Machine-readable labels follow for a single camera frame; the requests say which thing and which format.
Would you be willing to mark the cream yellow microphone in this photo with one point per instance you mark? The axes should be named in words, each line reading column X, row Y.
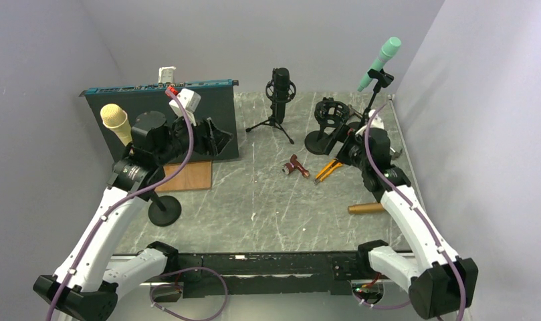
column 114, row 118

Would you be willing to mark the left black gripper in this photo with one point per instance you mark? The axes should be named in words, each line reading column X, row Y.
column 210, row 140

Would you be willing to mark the dark rack unit blue edge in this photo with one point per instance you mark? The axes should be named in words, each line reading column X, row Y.
column 217, row 103

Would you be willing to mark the black round-base clip stand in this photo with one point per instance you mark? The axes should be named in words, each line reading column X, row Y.
column 383, row 80

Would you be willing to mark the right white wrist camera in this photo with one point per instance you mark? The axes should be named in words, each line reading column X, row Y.
column 374, row 121

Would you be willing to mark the black round-base shock mount stand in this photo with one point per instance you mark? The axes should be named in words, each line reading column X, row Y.
column 330, row 115

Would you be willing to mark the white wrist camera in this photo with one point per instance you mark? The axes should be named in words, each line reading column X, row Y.
column 374, row 121
column 184, row 101

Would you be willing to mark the brown wooden board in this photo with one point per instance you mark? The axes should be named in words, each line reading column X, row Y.
column 194, row 176

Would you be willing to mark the gold microphone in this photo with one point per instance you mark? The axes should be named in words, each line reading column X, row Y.
column 365, row 208

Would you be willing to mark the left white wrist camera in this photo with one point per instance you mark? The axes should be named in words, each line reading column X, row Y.
column 184, row 101

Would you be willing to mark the black left round-base stand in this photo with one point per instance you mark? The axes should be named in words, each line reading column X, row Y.
column 136, row 171

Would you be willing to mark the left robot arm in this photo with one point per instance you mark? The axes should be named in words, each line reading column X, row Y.
column 83, row 287

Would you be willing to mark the small grey hammer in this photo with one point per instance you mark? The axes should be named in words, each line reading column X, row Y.
column 395, row 154

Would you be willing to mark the black tripod shock mount stand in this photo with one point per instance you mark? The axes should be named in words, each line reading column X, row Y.
column 271, row 120

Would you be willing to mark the black condenser microphone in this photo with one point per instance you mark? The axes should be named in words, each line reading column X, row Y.
column 281, row 87

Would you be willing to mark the mint green microphone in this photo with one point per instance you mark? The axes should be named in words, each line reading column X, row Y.
column 388, row 50

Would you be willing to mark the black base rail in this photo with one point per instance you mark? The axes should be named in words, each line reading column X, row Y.
column 209, row 274

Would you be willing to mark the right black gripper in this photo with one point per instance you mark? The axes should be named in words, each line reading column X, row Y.
column 342, row 134

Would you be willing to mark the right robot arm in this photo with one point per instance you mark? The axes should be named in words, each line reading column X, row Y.
column 440, row 281

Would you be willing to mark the white block behind rack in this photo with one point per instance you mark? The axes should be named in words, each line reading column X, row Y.
column 166, row 75

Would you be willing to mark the orange utility knife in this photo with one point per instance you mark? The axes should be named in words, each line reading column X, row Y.
column 327, row 170

